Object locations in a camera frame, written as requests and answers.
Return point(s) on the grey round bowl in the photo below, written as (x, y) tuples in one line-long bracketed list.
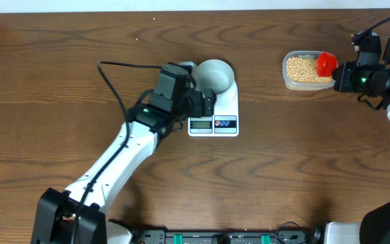
[(215, 75)]

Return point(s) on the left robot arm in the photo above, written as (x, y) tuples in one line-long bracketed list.
[(78, 214)]

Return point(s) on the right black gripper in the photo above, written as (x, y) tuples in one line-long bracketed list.
[(342, 75)]

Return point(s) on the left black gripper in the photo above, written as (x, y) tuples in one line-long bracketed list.
[(205, 104)]

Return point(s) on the white digital kitchen scale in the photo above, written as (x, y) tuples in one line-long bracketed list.
[(225, 120)]

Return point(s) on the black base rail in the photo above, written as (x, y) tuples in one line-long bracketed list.
[(287, 236)]

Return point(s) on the red plastic measuring scoop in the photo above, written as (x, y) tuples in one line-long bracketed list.
[(326, 63)]

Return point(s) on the clear plastic container of beans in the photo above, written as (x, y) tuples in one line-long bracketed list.
[(299, 72)]

